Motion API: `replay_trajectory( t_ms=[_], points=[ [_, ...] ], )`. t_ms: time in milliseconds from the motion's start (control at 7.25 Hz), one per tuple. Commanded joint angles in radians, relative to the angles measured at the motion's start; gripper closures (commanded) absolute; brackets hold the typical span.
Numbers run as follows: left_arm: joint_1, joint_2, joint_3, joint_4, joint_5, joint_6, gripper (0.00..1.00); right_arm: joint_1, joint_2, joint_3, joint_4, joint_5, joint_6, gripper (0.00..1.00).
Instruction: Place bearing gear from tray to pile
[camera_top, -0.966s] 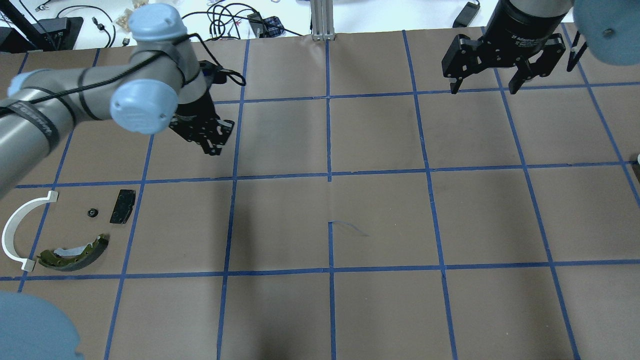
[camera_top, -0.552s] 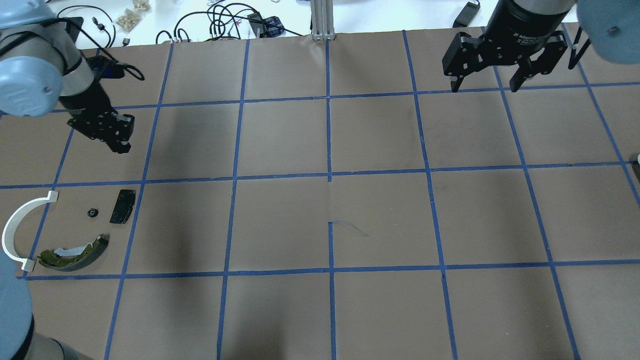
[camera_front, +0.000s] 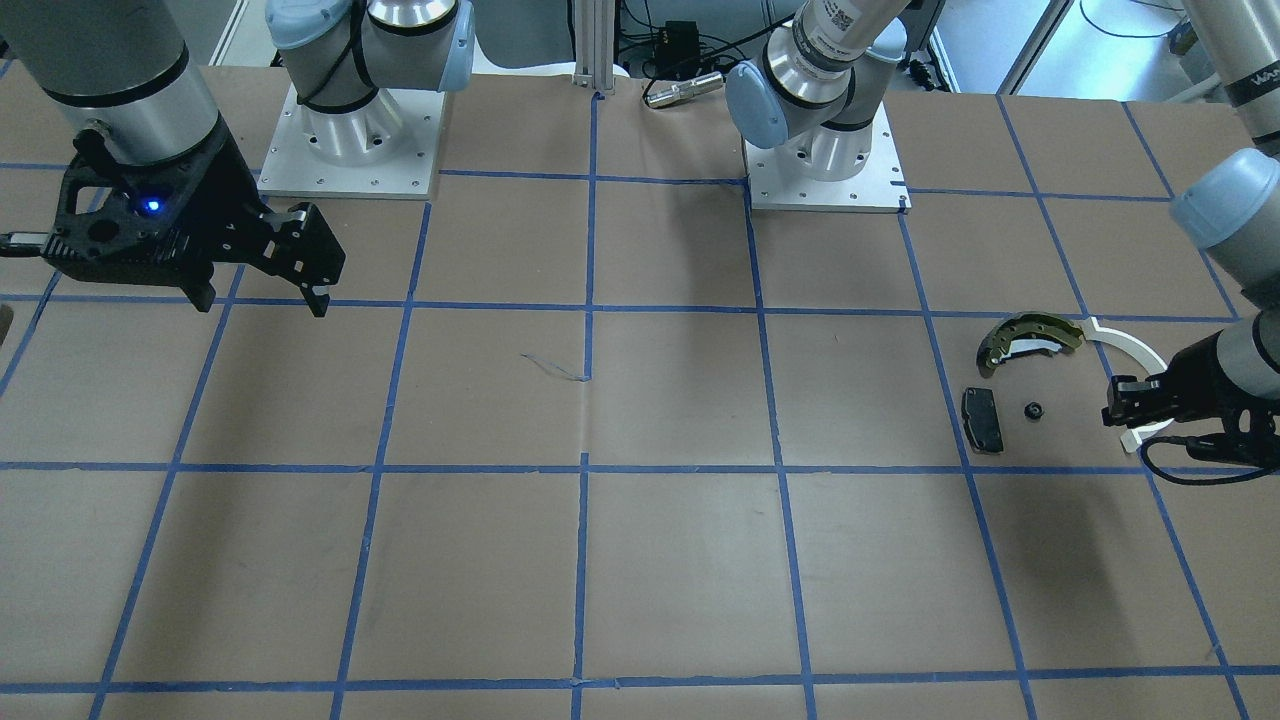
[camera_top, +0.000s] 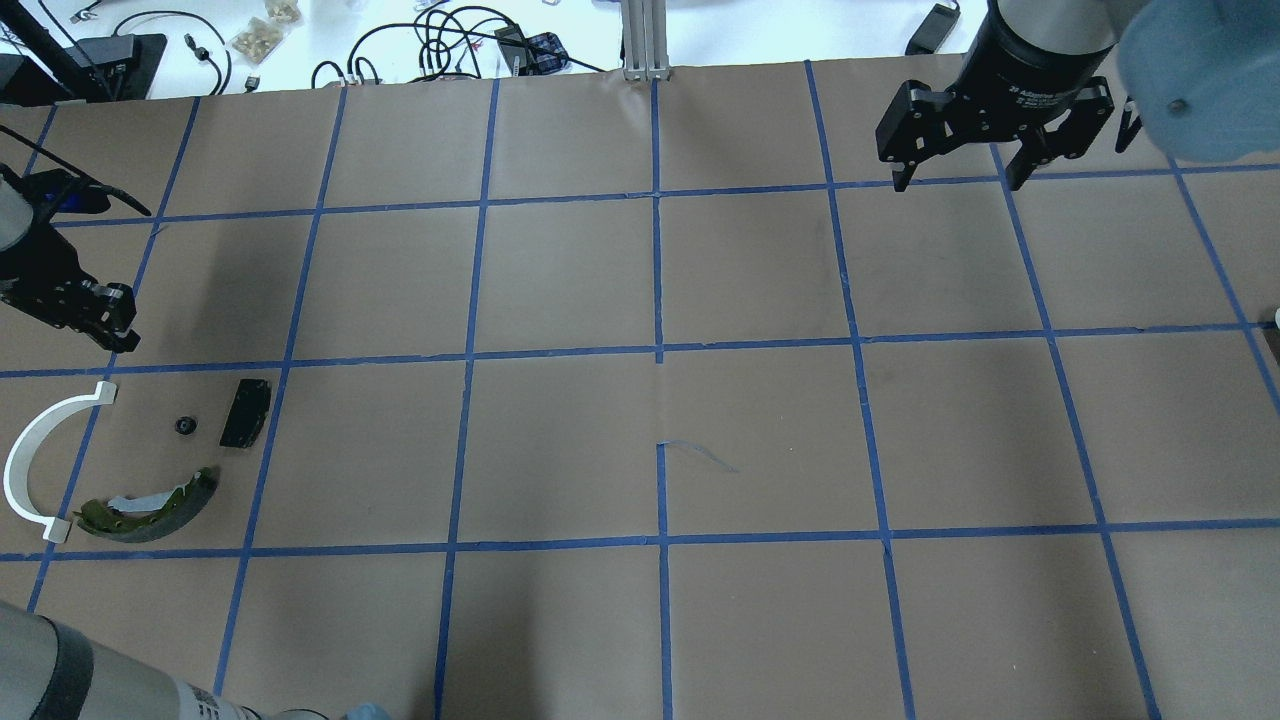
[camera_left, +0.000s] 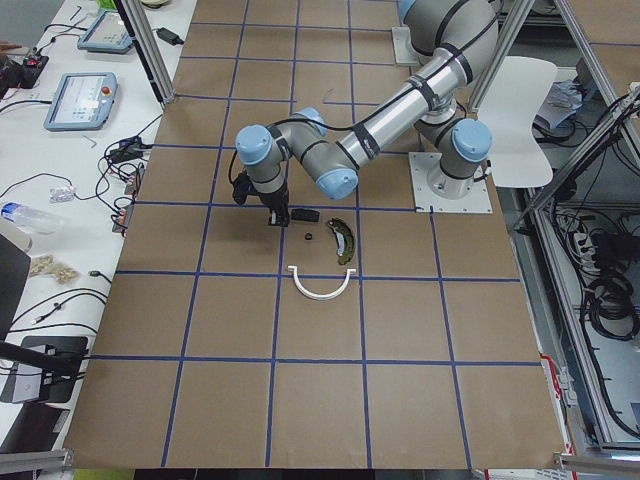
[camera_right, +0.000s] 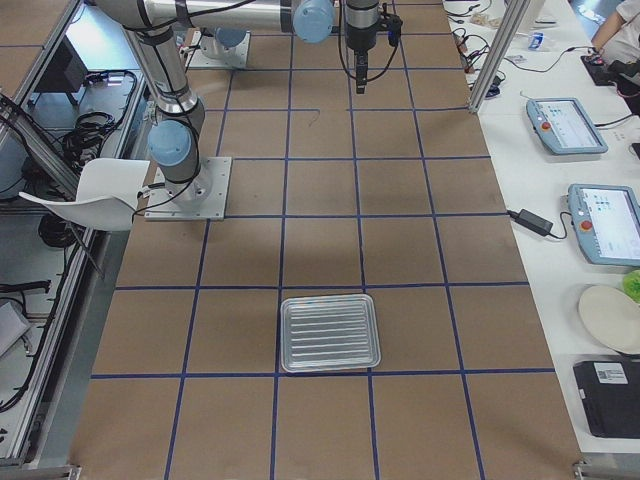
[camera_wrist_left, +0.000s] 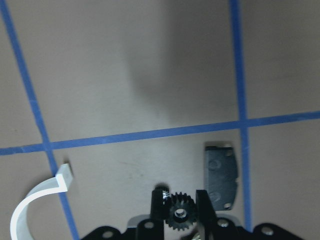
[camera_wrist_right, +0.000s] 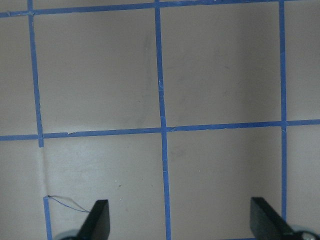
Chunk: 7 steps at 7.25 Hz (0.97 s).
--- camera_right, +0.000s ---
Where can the aluminium frame post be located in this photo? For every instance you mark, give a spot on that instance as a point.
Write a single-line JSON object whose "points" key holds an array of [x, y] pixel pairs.
{"points": [[511, 20]]}

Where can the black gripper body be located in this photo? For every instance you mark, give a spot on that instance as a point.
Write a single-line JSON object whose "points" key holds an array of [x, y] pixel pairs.
{"points": [[359, 38]]}

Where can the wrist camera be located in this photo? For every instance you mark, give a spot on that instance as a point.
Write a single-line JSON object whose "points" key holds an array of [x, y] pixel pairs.
{"points": [[391, 24]]}

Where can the bag of small parts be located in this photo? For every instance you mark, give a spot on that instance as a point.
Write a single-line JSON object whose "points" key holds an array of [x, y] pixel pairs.
{"points": [[484, 20]]}

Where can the near blue teach pendant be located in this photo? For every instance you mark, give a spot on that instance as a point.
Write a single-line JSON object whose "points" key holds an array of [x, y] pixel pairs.
{"points": [[606, 222]]}

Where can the white plastic chair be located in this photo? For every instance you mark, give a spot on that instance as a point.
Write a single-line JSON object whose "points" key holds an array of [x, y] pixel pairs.
{"points": [[106, 195]]}

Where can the far blue teach pendant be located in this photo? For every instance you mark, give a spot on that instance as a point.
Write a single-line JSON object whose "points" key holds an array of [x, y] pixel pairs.
{"points": [[564, 127]]}

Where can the black laptop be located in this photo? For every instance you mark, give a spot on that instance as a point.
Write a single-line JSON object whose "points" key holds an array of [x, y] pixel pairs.
{"points": [[609, 391]]}

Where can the white round plate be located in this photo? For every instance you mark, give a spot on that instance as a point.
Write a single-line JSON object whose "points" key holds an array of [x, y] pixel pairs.
{"points": [[611, 317]]}

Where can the black power adapter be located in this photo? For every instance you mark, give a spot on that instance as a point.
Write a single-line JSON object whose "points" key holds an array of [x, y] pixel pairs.
{"points": [[531, 221]]}

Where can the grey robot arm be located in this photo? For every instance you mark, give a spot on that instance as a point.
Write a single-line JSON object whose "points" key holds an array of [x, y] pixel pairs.
{"points": [[166, 35]]}

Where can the silver ribbed metal tray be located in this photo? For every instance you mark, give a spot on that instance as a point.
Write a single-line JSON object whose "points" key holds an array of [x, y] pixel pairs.
{"points": [[332, 332]]}

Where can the person in white shirt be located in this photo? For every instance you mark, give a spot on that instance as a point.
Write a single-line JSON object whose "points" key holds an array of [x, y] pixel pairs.
{"points": [[617, 39]]}

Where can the blue teach pendant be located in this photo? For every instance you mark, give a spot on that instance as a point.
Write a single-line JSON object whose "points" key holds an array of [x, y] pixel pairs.
{"points": [[564, 127], [606, 222]]}

